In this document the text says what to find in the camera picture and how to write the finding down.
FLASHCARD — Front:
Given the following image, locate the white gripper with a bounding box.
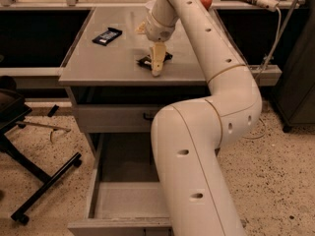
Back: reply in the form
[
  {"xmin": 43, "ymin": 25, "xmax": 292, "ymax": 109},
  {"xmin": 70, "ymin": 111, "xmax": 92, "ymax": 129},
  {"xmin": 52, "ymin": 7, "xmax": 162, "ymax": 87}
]
[{"xmin": 135, "ymin": 14, "xmax": 175, "ymax": 77}]

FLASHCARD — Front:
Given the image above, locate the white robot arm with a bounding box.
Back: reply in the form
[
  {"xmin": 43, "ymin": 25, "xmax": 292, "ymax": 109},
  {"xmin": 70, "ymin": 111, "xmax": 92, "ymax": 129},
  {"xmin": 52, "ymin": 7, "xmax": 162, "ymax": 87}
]
[{"xmin": 145, "ymin": 0, "xmax": 262, "ymax": 236}]

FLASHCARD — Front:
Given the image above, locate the grey drawer cabinet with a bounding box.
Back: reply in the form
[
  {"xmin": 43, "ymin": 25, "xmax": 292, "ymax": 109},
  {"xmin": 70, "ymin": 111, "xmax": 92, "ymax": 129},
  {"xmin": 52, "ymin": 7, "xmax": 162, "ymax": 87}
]
[{"xmin": 58, "ymin": 5, "xmax": 251, "ymax": 236}]

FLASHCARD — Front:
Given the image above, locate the closed middle grey drawer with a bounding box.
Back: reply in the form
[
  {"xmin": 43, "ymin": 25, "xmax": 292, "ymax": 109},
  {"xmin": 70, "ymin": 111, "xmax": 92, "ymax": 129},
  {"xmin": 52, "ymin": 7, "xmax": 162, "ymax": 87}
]
[{"xmin": 73, "ymin": 104, "xmax": 162, "ymax": 133}]

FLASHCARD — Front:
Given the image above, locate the open bottom grey drawer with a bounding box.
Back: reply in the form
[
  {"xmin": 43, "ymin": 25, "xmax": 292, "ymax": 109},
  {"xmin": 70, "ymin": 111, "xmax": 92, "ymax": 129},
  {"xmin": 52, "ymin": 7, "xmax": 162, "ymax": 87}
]
[{"xmin": 67, "ymin": 131, "xmax": 230, "ymax": 236}]

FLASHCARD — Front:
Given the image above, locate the white bowl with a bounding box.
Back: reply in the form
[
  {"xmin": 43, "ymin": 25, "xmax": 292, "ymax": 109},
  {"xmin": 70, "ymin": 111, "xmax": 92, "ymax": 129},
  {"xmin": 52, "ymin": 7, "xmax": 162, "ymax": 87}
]
[{"xmin": 145, "ymin": 0, "xmax": 155, "ymax": 11}]

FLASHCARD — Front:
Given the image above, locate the blue snack bar wrapper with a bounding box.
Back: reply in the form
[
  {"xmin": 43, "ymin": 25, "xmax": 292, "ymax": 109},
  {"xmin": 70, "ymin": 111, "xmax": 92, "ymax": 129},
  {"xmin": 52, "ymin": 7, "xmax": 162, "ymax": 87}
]
[{"xmin": 93, "ymin": 28, "xmax": 122, "ymax": 46}]

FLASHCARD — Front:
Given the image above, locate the black office chair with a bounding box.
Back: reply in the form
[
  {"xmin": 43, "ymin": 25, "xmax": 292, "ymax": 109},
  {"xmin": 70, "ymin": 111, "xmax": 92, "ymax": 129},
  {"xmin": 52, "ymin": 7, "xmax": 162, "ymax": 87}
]
[{"xmin": 0, "ymin": 75, "xmax": 83, "ymax": 225}]

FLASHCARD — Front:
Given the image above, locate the dark cabinet at right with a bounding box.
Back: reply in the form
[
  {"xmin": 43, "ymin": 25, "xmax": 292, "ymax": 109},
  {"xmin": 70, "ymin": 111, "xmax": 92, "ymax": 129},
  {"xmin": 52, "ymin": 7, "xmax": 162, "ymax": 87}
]
[{"xmin": 271, "ymin": 0, "xmax": 315, "ymax": 133}]

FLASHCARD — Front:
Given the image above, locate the black drawer handle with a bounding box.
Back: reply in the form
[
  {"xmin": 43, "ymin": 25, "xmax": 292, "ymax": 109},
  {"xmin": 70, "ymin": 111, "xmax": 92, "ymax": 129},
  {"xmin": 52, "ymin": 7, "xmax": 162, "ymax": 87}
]
[{"xmin": 143, "ymin": 112, "xmax": 157, "ymax": 121}]

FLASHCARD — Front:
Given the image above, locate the white cable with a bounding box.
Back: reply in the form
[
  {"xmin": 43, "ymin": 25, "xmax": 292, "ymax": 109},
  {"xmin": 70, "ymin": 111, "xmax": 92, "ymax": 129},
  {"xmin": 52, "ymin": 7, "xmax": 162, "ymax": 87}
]
[{"xmin": 242, "ymin": 7, "xmax": 284, "ymax": 141}]

